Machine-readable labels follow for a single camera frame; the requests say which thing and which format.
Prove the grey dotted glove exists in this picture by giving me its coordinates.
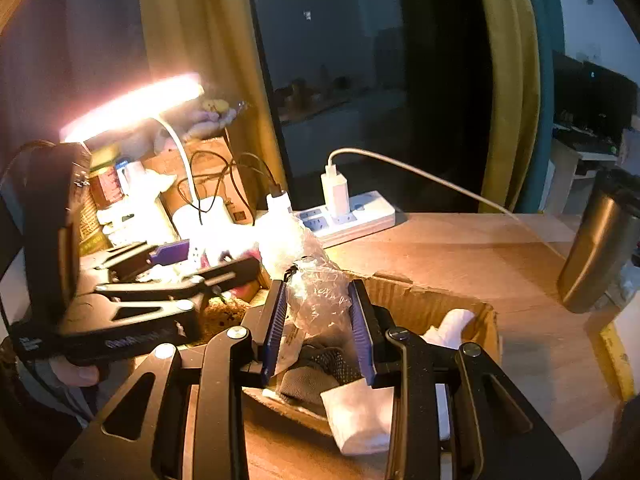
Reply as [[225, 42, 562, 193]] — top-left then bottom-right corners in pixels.
[[276, 342, 362, 406]]

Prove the cardboard box tray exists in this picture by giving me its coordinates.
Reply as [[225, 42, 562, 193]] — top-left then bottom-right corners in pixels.
[[238, 271, 501, 436]]

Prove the white paper towel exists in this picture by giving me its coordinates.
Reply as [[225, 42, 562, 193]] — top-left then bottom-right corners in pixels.
[[320, 309, 475, 456]]

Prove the white charger with cable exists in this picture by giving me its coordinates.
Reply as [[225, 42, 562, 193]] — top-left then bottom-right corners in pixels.
[[321, 148, 522, 224]]

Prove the white desk lamp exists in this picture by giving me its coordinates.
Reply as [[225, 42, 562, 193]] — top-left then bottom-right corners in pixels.
[[60, 71, 236, 241]]

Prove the steel tumbler cup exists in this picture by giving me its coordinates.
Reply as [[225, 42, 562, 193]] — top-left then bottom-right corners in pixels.
[[556, 167, 639, 313]]

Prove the white round lid container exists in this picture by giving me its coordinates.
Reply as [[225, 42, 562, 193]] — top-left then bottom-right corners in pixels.
[[274, 318, 306, 375]]

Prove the pink plush toy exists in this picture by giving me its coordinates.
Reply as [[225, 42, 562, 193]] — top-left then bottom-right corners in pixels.
[[196, 255, 262, 295]]

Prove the red tin can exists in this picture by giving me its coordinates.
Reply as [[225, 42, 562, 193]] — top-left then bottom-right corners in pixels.
[[89, 166, 125, 210]]

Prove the yellow curtain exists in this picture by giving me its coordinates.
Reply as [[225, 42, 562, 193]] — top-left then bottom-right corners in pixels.
[[482, 0, 540, 211]]

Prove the black monitor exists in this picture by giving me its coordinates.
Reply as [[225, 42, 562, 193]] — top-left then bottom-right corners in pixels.
[[553, 52, 638, 139]]

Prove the clear bubble wrap bundle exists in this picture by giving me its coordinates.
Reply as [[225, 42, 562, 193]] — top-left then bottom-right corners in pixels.
[[286, 228, 352, 337]]

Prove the brown fuzzy plush ball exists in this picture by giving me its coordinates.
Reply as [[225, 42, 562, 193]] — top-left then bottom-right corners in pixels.
[[200, 297, 250, 341]]

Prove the brown cardboard box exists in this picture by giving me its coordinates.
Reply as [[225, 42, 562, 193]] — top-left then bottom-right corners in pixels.
[[142, 138, 255, 224]]

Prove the white square charger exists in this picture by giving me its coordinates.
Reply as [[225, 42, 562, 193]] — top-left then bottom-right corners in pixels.
[[267, 191, 292, 218]]

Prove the person's left hand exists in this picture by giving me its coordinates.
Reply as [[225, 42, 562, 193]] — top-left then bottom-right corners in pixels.
[[49, 356, 100, 388]]

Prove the white power strip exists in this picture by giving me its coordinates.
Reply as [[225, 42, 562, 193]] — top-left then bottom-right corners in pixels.
[[295, 191, 396, 248]]

